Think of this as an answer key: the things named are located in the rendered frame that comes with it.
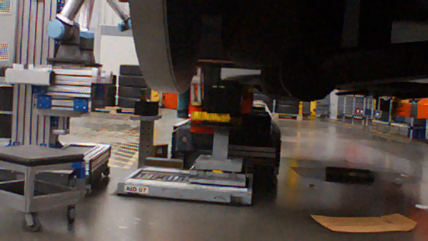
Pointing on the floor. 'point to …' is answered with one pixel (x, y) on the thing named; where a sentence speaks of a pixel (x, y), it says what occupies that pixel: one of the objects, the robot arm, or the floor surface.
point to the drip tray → (350, 172)
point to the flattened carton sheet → (396, 222)
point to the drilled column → (145, 141)
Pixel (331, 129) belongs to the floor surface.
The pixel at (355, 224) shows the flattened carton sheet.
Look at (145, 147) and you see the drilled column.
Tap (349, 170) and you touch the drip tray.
